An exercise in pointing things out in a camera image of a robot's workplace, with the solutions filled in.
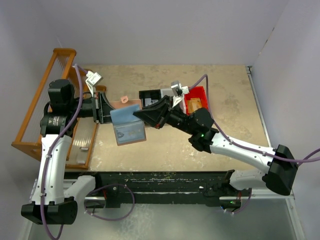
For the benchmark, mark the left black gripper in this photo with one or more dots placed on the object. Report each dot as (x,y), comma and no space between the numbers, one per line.
(100,107)

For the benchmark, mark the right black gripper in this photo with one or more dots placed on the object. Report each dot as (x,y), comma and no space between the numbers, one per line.
(164,114)

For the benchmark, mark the pink leather card holder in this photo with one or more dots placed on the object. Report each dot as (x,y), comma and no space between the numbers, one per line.
(128,129)

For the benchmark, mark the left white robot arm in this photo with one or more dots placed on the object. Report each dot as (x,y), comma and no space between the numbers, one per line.
(51,204)

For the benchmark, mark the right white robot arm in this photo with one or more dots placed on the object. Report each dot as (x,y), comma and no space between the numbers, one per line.
(275,168)

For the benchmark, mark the grey cards in black bin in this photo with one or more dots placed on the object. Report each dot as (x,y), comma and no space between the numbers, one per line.
(150,101)

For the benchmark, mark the orange card in red bin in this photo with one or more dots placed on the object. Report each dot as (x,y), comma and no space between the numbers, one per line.
(194,104)

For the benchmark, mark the black plastic bin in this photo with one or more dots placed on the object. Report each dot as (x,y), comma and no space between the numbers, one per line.
(154,94)

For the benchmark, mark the white plastic bin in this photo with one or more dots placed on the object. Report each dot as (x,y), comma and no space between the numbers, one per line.
(169,92)

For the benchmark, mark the red plastic bin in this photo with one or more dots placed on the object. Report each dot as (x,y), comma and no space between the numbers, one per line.
(197,92)

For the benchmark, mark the orange wooden rack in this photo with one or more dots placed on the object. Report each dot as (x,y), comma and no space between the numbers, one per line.
(28,139)

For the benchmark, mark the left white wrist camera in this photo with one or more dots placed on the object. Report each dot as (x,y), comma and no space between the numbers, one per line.
(92,81)

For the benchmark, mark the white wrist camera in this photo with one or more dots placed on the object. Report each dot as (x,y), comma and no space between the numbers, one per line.
(177,89)
(92,81)

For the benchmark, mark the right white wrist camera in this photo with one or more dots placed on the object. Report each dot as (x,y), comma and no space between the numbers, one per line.
(177,89)

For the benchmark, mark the black metal base frame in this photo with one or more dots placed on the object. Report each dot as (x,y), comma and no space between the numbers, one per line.
(209,188)

